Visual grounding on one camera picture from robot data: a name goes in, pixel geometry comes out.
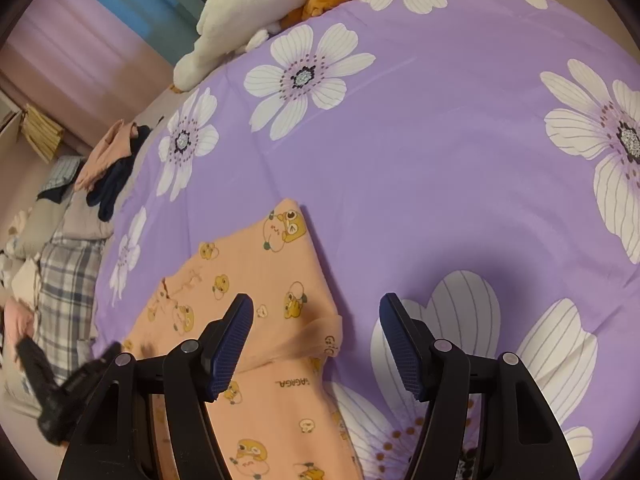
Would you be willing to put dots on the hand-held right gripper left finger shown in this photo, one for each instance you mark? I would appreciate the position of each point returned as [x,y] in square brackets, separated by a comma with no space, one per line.
[231,345]

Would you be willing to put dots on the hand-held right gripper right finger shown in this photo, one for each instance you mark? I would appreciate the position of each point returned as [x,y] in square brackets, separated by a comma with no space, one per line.
[400,345]

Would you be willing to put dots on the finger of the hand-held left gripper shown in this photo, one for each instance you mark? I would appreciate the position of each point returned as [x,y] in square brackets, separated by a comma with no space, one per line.
[90,367]

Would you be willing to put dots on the orange cartoon print garment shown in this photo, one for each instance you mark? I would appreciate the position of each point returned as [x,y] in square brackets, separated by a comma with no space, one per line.
[280,270]

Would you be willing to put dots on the pile of clothes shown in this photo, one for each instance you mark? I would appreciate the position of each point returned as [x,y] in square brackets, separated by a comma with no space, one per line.
[112,185]

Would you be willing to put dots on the plaid cloth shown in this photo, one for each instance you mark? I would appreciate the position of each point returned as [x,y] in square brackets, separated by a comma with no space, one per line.
[70,285]

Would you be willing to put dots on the grey cloth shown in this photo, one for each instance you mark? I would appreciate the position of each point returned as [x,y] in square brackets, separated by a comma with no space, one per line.
[85,220]

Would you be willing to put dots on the purple floral bed sheet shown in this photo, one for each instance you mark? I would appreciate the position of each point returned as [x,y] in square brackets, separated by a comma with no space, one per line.
[425,160]

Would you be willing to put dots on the blue striped cloth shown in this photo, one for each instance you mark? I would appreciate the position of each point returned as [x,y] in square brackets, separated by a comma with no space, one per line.
[62,172]

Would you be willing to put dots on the pink cloth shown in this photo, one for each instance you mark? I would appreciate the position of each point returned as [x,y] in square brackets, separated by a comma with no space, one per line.
[107,152]

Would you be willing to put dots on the bamboo mat bundle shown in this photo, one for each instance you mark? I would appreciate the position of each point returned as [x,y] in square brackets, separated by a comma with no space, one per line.
[42,132]

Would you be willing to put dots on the pink curtain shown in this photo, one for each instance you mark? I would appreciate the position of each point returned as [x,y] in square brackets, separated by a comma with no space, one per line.
[75,45]

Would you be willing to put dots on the cream and orange pillow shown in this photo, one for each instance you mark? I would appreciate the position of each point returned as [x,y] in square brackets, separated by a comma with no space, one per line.
[235,15]

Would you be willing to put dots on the blue curtain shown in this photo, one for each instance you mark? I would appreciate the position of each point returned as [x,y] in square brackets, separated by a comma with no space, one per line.
[150,0]

